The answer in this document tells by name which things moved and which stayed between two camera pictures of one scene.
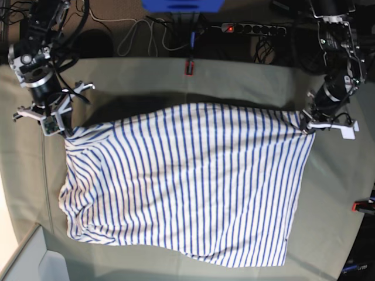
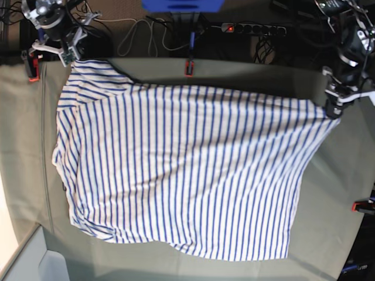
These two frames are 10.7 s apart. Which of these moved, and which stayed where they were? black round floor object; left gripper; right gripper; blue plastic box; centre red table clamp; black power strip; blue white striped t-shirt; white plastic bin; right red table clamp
Moved: left gripper; blue white striped t-shirt; right gripper
Stayed: centre red table clamp; blue plastic box; right red table clamp; black round floor object; white plastic bin; black power strip
